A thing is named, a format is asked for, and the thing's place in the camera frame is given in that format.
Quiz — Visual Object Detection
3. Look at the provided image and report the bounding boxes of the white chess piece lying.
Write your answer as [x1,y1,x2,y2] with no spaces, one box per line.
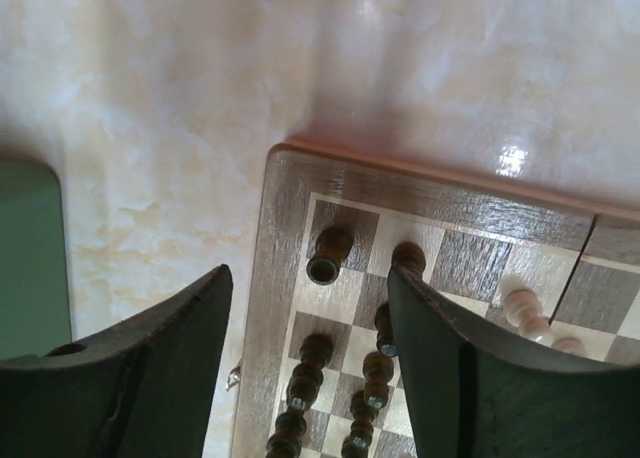
[500,274,554,347]

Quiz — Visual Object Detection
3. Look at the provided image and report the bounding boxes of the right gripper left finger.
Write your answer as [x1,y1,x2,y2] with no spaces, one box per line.
[1,265,233,457]

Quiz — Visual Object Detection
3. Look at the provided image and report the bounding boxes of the green plastic tray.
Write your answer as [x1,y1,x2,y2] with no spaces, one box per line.
[0,158,71,359]

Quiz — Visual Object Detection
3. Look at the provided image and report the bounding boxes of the wooden chess board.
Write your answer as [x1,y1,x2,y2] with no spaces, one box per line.
[231,145,639,457]

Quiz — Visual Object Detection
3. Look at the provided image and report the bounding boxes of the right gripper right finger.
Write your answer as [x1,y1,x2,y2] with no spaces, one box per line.
[388,265,639,457]

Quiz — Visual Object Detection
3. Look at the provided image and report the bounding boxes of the dark chess piece corner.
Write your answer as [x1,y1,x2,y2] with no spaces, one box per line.
[306,226,354,286]

